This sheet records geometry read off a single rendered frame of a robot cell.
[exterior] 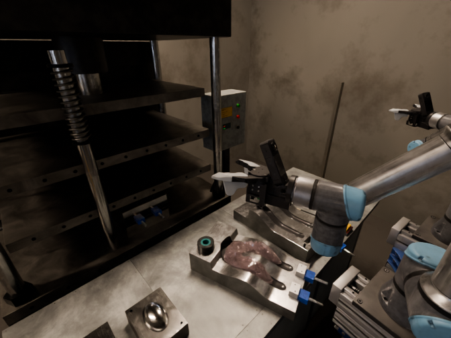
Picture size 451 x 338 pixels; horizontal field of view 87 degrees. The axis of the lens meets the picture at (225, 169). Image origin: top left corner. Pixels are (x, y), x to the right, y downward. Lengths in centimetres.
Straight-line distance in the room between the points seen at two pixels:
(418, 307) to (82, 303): 116
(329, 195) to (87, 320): 103
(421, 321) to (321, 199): 33
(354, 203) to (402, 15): 245
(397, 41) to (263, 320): 255
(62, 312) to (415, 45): 304
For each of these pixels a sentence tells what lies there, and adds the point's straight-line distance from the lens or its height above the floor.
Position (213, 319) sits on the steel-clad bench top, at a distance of 111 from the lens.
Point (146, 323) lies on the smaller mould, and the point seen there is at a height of 86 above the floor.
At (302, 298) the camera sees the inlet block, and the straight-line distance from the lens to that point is 111.
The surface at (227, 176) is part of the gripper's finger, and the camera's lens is 59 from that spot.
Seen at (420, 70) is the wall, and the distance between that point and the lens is 281.
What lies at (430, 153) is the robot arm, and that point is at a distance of 68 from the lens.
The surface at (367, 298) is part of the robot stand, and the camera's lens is 97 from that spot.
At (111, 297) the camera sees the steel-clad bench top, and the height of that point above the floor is 80.
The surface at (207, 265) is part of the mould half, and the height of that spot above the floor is 88.
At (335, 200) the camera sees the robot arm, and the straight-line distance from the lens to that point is 58.
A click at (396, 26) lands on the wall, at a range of 290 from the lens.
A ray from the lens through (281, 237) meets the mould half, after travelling 131.
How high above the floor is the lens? 175
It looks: 27 degrees down
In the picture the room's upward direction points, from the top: straight up
